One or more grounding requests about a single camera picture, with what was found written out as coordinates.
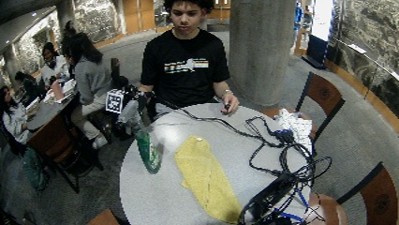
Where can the small black clicker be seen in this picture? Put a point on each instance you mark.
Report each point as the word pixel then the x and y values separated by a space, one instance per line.
pixel 226 107

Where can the white marker cube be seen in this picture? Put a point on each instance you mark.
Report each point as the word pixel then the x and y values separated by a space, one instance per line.
pixel 115 101

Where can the the person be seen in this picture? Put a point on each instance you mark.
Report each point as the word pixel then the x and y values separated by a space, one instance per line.
pixel 185 72

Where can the white papers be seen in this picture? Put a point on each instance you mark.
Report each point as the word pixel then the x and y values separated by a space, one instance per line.
pixel 67 89

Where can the pink bottle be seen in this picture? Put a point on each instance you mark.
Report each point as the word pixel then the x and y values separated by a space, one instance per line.
pixel 57 90

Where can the grey concrete column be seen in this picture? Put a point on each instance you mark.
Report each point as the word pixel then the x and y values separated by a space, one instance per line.
pixel 260 50

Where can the dark wooden table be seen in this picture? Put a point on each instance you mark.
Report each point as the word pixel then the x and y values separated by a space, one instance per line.
pixel 48 125

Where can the yellow cloth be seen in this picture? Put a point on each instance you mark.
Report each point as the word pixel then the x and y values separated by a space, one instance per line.
pixel 205 178

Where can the dark blue panel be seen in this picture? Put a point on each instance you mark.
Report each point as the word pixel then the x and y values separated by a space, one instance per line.
pixel 317 50

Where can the black electronic box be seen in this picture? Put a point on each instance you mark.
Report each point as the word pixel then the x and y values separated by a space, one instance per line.
pixel 270 196

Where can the green bag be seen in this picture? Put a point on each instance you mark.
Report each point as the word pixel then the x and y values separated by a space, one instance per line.
pixel 34 170

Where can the wooden chair with black frame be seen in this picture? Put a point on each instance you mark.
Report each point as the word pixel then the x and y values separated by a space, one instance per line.
pixel 322 93
pixel 378 197
pixel 104 218

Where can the metal wall handrail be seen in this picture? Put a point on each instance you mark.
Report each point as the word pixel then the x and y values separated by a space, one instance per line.
pixel 366 53

